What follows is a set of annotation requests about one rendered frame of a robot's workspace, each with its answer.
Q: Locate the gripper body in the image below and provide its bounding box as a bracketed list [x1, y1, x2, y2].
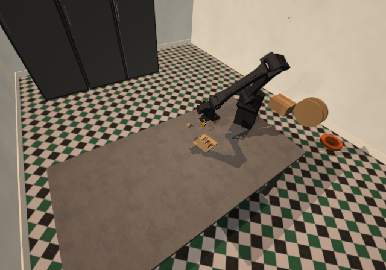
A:
[199, 111, 220, 123]

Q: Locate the orange square mat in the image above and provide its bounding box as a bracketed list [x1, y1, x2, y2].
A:
[193, 134, 217, 152]

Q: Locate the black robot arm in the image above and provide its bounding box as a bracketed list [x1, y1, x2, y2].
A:
[196, 52, 290, 116]

